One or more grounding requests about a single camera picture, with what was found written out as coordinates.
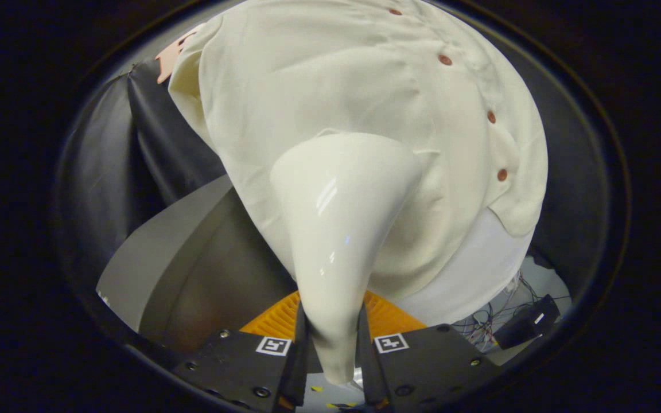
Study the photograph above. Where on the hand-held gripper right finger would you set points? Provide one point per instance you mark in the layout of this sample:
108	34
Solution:
434	361

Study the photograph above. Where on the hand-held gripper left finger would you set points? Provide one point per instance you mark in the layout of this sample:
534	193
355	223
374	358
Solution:
233	361

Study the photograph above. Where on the white garment steamer head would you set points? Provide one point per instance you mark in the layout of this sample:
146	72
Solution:
336	229

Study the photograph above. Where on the cream button shirt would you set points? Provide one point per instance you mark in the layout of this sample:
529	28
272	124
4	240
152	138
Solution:
307	74

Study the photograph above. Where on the white mannequin torso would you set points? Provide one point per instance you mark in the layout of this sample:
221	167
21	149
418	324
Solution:
468	275

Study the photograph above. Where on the grey cabinet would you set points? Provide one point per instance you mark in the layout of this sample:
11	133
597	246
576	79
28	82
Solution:
193	275

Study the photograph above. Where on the black box with white label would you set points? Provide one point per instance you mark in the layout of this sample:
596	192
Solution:
523	327

